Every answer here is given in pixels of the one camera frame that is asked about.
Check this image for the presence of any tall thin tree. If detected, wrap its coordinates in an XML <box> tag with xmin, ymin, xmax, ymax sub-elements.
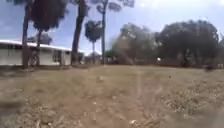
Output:
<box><xmin>89</xmin><ymin>0</ymin><xmax>136</xmax><ymax>65</ymax></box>

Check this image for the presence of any broad bushy tree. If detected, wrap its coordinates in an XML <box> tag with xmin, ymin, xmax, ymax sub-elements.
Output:
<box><xmin>109</xmin><ymin>22</ymin><xmax>159</xmax><ymax>66</ymax></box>

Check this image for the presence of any dry brown grass ground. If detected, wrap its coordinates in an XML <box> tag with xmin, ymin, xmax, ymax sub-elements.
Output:
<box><xmin>0</xmin><ymin>64</ymin><xmax>224</xmax><ymax>128</ymax></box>

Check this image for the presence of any small dark tree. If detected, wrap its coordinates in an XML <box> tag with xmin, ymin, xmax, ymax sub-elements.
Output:
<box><xmin>84</xmin><ymin>20</ymin><xmax>104</xmax><ymax>65</ymax></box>

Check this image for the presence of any tall leaning tree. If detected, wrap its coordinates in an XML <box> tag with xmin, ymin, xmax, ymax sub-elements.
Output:
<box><xmin>69</xmin><ymin>0</ymin><xmax>90</xmax><ymax>66</ymax></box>

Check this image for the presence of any broad dark tree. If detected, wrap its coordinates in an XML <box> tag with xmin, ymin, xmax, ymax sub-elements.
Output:
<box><xmin>155</xmin><ymin>19</ymin><xmax>222</xmax><ymax>69</ymax></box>

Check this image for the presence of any dark bushy tree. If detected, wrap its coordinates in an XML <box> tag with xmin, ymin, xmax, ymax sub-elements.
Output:
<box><xmin>30</xmin><ymin>0</ymin><xmax>70</xmax><ymax>67</ymax></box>

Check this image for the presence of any low white building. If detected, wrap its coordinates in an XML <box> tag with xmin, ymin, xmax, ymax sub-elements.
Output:
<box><xmin>0</xmin><ymin>39</ymin><xmax>85</xmax><ymax>67</ymax></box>

